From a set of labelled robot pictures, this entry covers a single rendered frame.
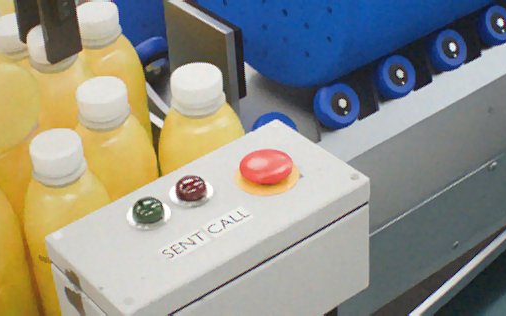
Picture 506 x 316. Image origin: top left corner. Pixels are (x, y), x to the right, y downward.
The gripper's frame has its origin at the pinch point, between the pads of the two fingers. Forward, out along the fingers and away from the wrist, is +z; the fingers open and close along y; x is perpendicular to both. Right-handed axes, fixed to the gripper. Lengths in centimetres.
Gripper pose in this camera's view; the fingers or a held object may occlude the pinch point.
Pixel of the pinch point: (45, 10)
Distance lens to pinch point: 96.4
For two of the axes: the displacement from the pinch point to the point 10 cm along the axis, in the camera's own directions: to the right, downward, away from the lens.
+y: -6.3, -4.3, 6.5
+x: -7.8, 4.1, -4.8
